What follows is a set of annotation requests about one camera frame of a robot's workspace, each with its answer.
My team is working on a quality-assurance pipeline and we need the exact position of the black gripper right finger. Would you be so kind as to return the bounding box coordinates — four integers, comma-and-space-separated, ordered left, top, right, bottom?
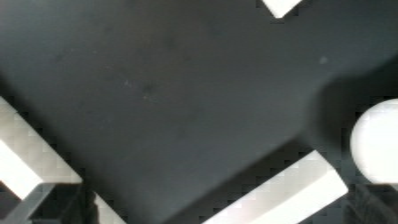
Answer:
344, 184, 398, 224

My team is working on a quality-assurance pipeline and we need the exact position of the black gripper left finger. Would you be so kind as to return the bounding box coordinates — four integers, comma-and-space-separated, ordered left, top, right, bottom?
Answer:
0, 183, 97, 224

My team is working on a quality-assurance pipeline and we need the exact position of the white lamp bulb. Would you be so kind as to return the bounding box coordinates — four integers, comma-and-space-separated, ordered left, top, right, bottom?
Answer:
350, 99, 398, 184

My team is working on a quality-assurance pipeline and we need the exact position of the white marker sheet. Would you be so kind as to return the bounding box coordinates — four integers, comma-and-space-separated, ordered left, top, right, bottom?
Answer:
261, 0, 302, 19

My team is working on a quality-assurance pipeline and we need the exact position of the white right fence rail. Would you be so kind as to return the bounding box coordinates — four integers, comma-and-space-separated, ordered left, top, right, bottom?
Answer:
202, 151, 348, 224

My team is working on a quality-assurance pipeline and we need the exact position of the white fence rail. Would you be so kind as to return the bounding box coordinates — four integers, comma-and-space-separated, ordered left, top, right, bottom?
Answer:
0, 97, 126, 224
202, 151, 348, 224

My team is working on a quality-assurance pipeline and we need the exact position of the white front fence rail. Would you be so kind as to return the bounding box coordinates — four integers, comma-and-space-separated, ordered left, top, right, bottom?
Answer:
0, 97, 126, 224

